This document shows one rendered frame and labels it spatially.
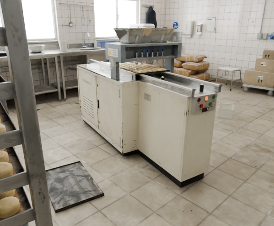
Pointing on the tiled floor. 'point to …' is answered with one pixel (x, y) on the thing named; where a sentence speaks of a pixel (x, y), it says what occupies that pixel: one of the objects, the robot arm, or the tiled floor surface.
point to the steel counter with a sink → (75, 49)
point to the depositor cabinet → (110, 107)
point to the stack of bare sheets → (71, 186)
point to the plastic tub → (225, 110)
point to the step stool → (230, 76)
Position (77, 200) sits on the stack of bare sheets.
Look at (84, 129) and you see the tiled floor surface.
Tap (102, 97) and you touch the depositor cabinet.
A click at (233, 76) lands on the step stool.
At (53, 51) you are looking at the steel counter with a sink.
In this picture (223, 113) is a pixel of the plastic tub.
